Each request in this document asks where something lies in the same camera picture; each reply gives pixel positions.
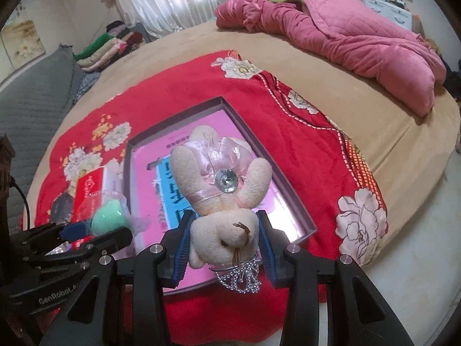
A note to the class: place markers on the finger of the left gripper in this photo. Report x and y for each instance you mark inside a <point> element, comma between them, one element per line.
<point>106,244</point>
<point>43,239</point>

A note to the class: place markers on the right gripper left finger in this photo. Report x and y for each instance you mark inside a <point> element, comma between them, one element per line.
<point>120,302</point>

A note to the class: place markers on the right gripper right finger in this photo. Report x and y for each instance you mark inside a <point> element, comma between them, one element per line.
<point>357,312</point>

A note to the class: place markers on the green sponge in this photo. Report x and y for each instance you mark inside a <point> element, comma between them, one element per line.
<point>105,211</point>

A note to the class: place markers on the black glossy box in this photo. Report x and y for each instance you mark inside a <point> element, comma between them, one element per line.
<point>62,209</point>

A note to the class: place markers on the red tissue box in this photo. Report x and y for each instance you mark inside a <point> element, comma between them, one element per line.
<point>92,191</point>

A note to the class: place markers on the red floral blanket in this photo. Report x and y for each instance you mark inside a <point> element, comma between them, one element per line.
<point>322,164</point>

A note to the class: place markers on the grey quilted headboard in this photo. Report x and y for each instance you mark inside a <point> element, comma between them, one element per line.
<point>33,107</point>

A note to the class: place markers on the dark patterned cloth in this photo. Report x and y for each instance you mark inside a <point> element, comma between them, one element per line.
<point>86,84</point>

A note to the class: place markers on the beige round bed cover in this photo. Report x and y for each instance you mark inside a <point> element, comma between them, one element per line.
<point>406,154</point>

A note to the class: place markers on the stack of folded clothes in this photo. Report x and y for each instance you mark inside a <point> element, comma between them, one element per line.
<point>118,41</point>

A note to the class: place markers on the pink quilted duvet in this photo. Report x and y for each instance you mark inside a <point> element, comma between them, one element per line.
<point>350,35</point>

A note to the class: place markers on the black bag on floor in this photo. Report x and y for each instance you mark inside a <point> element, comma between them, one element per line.
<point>452,82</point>

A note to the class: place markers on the white drawer cabinet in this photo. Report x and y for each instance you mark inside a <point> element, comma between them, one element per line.
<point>397,15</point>

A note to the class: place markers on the wall painting panels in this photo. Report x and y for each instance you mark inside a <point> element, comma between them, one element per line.
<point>20,43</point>

